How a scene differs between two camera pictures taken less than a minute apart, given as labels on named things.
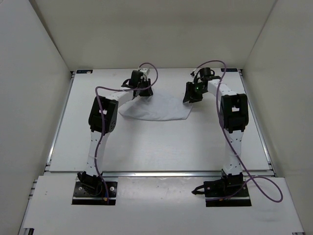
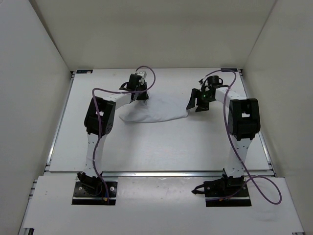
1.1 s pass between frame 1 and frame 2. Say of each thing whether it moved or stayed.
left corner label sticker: stayed
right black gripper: moved
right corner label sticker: stayed
